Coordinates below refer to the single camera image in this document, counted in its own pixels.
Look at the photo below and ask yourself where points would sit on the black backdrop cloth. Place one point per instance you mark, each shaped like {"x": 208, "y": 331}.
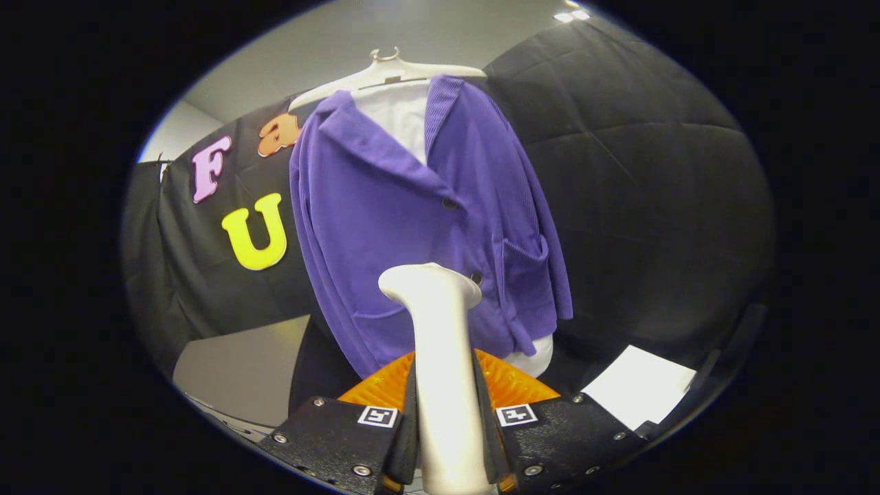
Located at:
{"x": 653, "y": 206}

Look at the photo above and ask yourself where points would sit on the white flat board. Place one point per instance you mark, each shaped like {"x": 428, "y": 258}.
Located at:
{"x": 639, "y": 388}

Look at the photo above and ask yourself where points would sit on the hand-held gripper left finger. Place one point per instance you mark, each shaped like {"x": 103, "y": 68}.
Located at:
{"x": 344, "y": 440}

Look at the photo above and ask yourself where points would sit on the white garment steamer head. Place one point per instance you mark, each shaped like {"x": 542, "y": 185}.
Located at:
{"x": 443, "y": 357}

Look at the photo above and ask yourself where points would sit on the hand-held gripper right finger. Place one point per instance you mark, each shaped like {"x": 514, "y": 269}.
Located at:
{"x": 557, "y": 433}

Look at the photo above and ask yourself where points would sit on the ceiling light panel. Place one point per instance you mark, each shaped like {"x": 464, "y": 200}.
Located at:
{"x": 570, "y": 15}

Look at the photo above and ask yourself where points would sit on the white clothes hanger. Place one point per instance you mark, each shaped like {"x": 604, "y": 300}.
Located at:
{"x": 392, "y": 72}

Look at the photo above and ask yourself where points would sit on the grey cabinet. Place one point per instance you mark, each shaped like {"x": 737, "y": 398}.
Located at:
{"x": 240, "y": 371}

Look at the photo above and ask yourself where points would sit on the purple jacket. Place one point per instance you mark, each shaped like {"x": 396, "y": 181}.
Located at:
{"x": 378, "y": 227}

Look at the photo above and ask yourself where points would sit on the white inner shirt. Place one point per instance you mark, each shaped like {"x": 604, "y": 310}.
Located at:
{"x": 399, "y": 117}

